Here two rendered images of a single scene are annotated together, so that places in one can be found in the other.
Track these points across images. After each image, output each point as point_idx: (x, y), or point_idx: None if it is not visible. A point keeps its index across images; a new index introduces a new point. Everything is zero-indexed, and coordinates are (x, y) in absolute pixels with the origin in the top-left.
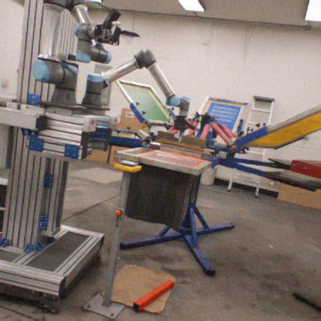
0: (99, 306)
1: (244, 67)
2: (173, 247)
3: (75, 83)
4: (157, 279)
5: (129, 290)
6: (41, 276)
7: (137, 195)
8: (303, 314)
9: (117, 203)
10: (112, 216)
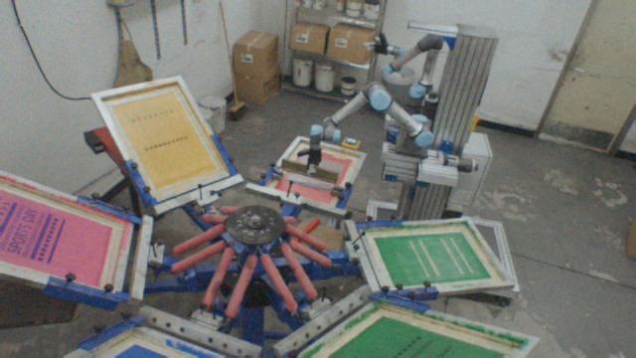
0: (341, 226)
1: None
2: (276, 326)
3: (407, 98)
4: (300, 256)
5: (324, 240)
6: (381, 201)
7: None
8: (176, 238)
9: None
10: None
